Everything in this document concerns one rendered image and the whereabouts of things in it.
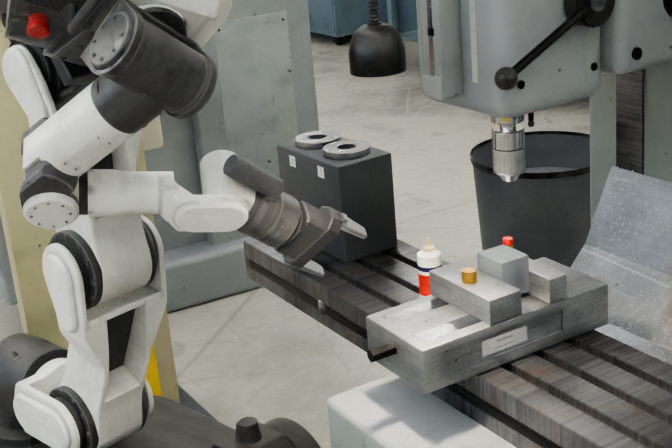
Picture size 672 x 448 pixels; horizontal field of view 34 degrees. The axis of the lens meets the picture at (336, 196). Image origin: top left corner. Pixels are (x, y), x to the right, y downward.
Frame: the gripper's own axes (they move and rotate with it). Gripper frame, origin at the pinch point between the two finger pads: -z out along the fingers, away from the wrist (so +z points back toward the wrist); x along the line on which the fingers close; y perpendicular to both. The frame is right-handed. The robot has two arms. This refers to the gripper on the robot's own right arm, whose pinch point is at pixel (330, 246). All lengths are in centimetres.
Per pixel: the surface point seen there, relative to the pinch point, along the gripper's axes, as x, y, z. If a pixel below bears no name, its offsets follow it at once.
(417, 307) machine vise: 10.3, -20.3, -2.7
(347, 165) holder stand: 4.5, 19.9, -6.1
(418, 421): 0.7, -33.3, -7.8
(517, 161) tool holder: 36.6, -14.8, 1.4
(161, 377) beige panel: -125, 87, -72
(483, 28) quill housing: 48, -12, 21
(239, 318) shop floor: -135, 140, -123
